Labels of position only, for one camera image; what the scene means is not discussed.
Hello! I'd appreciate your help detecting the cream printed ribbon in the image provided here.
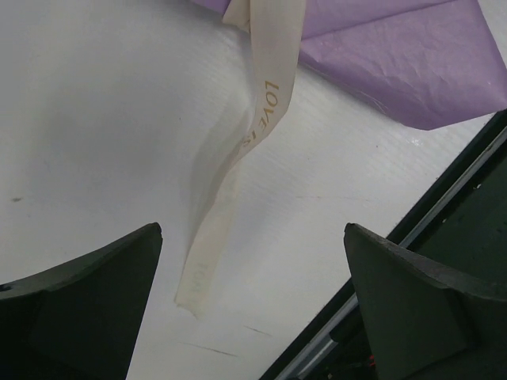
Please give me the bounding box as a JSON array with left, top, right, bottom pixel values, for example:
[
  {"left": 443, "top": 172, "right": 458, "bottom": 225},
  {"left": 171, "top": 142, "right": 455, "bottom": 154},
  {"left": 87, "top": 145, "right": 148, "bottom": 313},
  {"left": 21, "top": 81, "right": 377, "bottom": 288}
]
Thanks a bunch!
[{"left": 174, "top": 1, "right": 306, "bottom": 318}]

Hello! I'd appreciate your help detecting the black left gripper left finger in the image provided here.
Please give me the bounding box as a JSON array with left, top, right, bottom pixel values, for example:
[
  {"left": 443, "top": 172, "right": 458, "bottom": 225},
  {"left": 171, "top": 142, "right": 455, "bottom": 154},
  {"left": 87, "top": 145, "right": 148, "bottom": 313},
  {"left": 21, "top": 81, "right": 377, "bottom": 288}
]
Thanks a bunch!
[{"left": 1, "top": 223, "right": 162, "bottom": 379}]

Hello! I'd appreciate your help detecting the aluminium front frame rail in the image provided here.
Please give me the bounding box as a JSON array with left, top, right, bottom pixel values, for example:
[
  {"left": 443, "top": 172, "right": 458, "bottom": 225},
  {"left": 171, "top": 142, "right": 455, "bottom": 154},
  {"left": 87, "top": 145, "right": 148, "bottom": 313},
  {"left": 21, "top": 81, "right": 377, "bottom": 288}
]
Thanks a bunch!
[{"left": 288, "top": 294, "right": 358, "bottom": 379}]

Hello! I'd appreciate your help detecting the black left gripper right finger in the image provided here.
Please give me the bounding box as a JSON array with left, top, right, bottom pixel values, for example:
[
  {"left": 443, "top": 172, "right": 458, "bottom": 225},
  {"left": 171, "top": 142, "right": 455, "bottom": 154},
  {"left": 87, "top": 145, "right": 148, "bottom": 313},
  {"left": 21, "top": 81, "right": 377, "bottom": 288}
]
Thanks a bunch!
[{"left": 344, "top": 223, "right": 506, "bottom": 379}]

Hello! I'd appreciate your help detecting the purple wrapping paper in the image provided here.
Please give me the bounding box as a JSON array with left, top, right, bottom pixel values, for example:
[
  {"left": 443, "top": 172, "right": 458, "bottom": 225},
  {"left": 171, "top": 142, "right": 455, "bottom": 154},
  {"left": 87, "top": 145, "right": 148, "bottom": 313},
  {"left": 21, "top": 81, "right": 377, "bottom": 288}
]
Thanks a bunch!
[{"left": 219, "top": 1, "right": 506, "bottom": 132}]

